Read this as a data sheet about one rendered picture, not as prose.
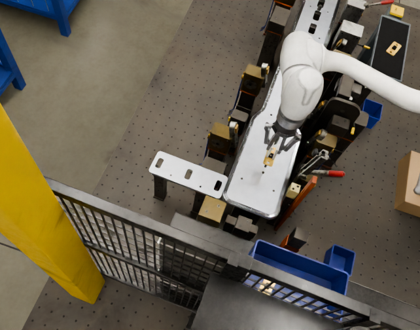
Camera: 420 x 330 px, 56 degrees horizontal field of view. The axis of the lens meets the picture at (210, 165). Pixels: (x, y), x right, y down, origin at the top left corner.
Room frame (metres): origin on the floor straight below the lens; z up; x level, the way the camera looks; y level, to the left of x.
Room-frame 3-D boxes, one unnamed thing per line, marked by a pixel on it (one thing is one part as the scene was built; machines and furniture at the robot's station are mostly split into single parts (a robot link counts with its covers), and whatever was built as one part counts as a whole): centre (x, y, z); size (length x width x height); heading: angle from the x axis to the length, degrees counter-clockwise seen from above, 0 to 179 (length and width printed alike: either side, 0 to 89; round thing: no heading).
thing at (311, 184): (0.66, -0.35, 0.95); 0.03 x 0.01 x 0.50; 172
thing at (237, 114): (1.00, -0.06, 0.84); 0.10 x 0.05 x 0.29; 82
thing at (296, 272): (0.33, -0.34, 1.09); 0.30 x 0.17 x 0.13; 83
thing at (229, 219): (0.52, -0.16, 0.85); 0.12 x 0.03 x 0.30; 82
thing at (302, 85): (0.80, -0.21, 1.46); 0.13 x 0.11 x 0.16; 9
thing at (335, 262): (0.56, -0.63, 0.74); 0.11 x 0.10 x 0.09; 172
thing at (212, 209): (0.53, -0.05, 0.88); 0.08 x 0.08 x 0.36; 82
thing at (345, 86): (1.11, -0.47, 0.94); 0.18 x 0.13 x 0.49; 172
